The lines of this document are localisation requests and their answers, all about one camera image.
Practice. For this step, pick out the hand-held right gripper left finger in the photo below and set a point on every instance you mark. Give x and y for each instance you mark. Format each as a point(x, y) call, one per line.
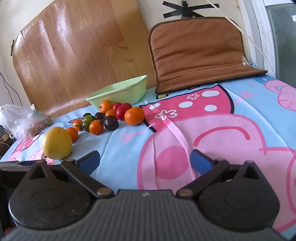
point(89, 161)

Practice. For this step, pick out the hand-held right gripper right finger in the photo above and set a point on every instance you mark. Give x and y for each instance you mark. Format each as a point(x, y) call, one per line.
point(200, 161)

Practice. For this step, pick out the dark green tomato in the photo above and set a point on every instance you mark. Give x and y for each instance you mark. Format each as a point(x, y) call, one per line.
point(85, 126)

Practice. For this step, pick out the large yellow citrus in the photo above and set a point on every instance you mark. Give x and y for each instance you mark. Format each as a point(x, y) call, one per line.
point(57, 143)

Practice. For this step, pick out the large dark purple tomato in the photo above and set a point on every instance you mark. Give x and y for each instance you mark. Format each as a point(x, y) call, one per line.
point(111, 123)

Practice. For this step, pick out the large red tomato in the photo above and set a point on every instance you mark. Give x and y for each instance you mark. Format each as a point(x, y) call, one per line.
point(120, 113)

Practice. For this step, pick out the red cherry tomato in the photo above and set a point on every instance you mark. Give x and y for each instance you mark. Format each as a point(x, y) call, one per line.
point(127, 105)
point(116, 106)

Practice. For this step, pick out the large mandarin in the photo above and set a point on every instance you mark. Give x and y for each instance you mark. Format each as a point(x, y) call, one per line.
point(134, 116)

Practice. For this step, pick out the light green plastic basket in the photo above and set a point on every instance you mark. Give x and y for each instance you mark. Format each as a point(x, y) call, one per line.
point(124, 92)

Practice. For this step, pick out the cartoon printed blanket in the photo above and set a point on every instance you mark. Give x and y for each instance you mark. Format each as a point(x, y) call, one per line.
point(231, 129)

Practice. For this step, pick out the bagged green tomato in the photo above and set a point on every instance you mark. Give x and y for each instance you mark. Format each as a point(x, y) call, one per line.
point(48, 122)

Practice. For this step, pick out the clear plastic bag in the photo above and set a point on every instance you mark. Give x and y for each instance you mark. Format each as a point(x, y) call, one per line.
point(16, 120)

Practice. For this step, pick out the brown cardboard box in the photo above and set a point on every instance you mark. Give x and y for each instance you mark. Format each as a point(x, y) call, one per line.
point(5, 134)

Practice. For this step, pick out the brown perforated cushion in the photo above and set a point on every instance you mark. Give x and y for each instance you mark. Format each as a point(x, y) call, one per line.
point(196, 51)

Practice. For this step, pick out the wood-pattern board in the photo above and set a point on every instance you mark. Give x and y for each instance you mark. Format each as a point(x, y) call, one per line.
point(69, 46)

